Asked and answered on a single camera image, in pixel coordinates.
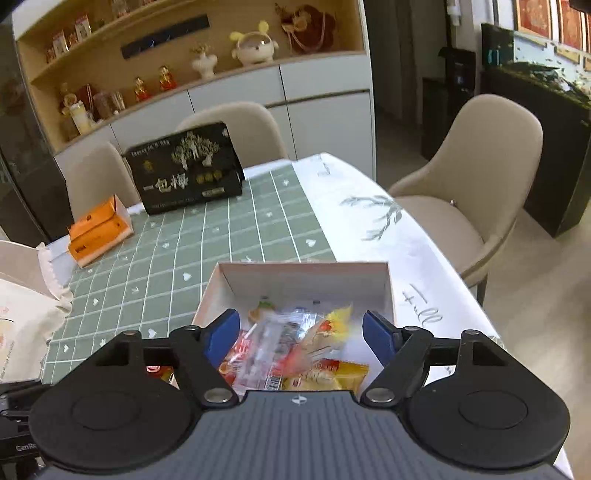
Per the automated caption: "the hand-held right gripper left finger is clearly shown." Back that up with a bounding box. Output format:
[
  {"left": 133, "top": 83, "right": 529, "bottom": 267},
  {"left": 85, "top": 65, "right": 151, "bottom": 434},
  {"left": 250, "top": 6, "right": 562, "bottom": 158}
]
[{"left": 92, "top": 308, "right": 241, "bottom": 408}]

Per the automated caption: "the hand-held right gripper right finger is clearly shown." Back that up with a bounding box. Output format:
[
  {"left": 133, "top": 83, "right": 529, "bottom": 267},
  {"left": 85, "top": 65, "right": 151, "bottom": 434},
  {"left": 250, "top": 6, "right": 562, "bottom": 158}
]
[{"left": 360, "top": 310, "right": 511, "bottom": 408}]

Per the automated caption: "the red label hawthorn stick packet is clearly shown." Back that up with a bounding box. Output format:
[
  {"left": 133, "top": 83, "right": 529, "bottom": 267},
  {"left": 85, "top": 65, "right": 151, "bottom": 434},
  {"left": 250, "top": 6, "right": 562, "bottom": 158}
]
[{"left": 220, "top": 329, "right": 259, "bottom": 376}]

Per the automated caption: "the small yellow white packet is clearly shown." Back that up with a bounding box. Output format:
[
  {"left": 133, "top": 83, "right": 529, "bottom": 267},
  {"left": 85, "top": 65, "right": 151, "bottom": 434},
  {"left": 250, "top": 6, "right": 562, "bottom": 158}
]
[{"left": 299, "top": 308, "right": 357, "bottom": 365}]

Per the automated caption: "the clear packet with barcode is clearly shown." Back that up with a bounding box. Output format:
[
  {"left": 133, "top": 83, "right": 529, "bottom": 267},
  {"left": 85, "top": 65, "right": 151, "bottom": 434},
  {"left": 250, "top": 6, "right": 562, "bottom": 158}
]
[{"left": 233, "top": 308, "right": 320, "bottom": 394}]

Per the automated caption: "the clear yellow cake packet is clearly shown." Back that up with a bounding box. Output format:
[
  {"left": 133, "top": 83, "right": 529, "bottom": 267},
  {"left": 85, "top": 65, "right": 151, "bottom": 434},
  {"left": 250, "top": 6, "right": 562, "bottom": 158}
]
[{"left": 281, "top": 360, "right": 371, "bottom": 392}]

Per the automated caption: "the red packet with gold label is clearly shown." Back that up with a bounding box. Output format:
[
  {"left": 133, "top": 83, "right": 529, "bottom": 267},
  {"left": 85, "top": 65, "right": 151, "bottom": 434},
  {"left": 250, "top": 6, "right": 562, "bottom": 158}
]
[{"left": 147, "top": 364, "right": 179, "bottom": 387}]

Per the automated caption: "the pink cardboard box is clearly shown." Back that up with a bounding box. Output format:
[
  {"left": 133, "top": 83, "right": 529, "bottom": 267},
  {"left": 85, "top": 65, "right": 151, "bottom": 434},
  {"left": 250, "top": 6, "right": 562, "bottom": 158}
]
[{"left": 191, "top": 261, "right": 398, "bottom": 394}]

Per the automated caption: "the white printed tablecloth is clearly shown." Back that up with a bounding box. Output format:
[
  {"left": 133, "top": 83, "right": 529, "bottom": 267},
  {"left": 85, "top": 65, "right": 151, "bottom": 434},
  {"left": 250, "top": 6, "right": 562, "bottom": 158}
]
[{"left": 242, "top": 152, "right": 574, "bottom": 480}]

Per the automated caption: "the green checkered tablecloth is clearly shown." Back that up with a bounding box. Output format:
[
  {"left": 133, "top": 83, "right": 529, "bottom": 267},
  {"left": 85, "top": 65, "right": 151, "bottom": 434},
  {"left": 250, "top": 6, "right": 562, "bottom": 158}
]
[{"left": 39, "top": 159, "right": 338, "bottom": 385}]

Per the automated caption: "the beige cloth bag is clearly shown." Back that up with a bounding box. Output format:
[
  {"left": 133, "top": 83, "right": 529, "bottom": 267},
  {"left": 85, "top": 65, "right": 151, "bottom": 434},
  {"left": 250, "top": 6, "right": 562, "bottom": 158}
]
[{"left": 0, "top": 240, "right": 75, "bottom": 385}]

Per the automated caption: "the orange tissue pack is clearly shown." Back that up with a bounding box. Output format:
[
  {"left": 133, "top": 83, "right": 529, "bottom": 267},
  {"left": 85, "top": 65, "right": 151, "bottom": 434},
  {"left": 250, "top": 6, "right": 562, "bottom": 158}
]
[{"left": 68, "top": 195, "right": 136, "bottom": 268}]

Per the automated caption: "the large black snack bag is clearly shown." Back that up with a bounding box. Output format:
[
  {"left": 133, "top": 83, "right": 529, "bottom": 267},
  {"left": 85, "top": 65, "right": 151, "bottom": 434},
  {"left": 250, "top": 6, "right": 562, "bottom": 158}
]
[{"left": 122, "top": 122, "right": 245, "bottom": 216}]

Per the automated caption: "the beige chair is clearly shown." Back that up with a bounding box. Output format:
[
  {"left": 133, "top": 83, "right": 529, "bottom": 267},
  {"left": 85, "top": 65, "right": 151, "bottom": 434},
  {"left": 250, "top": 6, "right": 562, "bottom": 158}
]
[
  {"left": 174, "top": 102, "right": 290, "bottom": 163},
  {"left": 387, "top": 94, "right": 544, "bottom": 306},
  {"left": 64, "top": 142, "right": 140, "bottom": 223}
]

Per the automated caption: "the wooden shelf cabinet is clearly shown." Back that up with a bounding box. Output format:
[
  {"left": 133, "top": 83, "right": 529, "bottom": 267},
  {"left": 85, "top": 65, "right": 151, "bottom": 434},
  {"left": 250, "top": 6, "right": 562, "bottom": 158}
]
[{"left": 14, "top": 0, "right": 376, "bottom": 177}]

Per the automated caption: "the black tank cabinet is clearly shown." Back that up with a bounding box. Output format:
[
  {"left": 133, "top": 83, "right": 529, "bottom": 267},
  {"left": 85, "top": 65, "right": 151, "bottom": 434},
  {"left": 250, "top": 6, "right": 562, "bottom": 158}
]
[{"left": 480, "top": 65, "right": 591, "bottom": 237}]

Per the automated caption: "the glass jar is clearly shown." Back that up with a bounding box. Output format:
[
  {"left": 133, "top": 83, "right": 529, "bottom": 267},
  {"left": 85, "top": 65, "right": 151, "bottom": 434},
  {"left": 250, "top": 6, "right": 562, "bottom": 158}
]
[{"left": 93, "top": 91, "right": 114, "bottom": 121}]

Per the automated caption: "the dark glass cabinet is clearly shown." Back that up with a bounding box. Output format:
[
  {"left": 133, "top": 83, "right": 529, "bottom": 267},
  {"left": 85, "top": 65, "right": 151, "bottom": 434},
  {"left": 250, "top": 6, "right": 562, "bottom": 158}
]
[{"left": 0, "top": 23, "right": 71, "bottom": 246}]

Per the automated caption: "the black water dispenser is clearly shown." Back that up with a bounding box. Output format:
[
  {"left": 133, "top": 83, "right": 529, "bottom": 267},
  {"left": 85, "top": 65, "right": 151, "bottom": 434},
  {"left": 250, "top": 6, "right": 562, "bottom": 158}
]
[{"left": 438, "top": 46, "right": 477, "bottom": 139}]

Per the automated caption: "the white vase with flowers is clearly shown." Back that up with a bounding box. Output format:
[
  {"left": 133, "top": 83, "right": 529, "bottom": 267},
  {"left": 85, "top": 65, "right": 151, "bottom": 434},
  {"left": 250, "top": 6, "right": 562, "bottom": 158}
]
[{"left": 190, "top": 44, "right": 218, "bottom": 78}]

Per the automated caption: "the white bunny doll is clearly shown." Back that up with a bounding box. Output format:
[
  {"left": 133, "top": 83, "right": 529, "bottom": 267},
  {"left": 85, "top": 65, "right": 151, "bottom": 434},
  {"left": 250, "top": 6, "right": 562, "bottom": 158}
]
[{"left": 229, "top": 20, "right": 280, "bottom": 65}]

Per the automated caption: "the brown monkey plush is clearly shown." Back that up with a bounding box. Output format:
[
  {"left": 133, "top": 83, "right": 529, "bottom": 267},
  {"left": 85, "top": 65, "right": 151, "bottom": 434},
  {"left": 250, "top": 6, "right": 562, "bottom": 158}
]
[{"left": 276, "top": 4, "right": 338, "bottom": 54}]

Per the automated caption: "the glass fish tank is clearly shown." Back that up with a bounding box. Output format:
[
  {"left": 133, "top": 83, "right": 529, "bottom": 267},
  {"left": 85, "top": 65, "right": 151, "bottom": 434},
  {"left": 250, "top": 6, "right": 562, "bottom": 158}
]
[{"left": 480, "top": 23, "right": 591, "bottom": 104}]

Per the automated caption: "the row of small shelf boxes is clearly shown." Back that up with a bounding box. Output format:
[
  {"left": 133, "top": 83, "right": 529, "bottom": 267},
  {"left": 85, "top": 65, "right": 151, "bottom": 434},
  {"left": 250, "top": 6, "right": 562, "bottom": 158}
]
[{"left": 45, "top": 13, "right": 93, "bottom": 64}]

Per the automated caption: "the black wall bar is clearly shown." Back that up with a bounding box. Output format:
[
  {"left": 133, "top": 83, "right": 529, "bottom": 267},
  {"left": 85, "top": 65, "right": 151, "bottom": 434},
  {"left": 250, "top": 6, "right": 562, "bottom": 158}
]
[{"left": 121, "top": 15, "right": 210, "bottom": 59}]

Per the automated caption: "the red framed wall picture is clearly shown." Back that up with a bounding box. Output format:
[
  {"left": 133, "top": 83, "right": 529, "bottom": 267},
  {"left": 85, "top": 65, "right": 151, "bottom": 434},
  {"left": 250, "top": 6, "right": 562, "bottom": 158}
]
[
  {"left": 516, "top": 0, "right": 553, "bottom": 31},
  {"left": 558, "top": 0, "right": 585, "bottom": 49}
]

